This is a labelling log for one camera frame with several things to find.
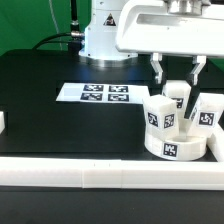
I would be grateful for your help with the white front barrier rail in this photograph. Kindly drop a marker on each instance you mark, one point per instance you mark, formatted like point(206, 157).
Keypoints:
point(120, 174)

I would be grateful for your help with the white left barrier rail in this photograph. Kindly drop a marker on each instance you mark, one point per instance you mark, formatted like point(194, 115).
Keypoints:
point(2, 122)

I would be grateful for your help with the white fiducial marker sheet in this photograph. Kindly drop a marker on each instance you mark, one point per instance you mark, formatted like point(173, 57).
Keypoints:
point(102, 93)

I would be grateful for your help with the white round stool seat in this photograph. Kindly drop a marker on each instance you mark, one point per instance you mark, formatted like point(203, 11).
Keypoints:
point(176, 146)

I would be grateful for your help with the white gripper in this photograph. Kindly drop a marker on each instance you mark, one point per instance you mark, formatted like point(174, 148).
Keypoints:
point(146, 26)

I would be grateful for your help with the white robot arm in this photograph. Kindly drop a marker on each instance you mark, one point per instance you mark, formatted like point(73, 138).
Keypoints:
point(100, 34)

